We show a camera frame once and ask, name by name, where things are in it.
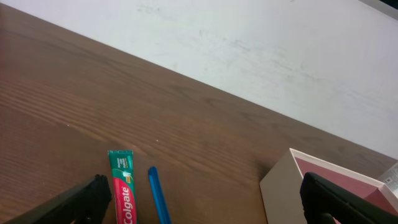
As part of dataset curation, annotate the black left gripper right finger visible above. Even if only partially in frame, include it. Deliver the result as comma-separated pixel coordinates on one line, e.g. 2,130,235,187
300,172,397,224

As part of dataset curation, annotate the green white soap packet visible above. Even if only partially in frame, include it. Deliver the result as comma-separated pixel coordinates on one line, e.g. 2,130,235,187
378,163,398,197

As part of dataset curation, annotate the white box pink interior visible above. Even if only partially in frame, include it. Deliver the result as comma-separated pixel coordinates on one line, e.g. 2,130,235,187
259,148,397,223

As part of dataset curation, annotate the Colgate toothpaste tube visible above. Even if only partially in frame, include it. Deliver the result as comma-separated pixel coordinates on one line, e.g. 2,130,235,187
108,150,138,224

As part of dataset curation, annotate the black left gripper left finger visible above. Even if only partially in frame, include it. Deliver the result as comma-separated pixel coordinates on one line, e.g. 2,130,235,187
6,174,112,224

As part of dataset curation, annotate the blue disposable razor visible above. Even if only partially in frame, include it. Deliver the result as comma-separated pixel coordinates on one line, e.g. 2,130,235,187
148,166,172,224

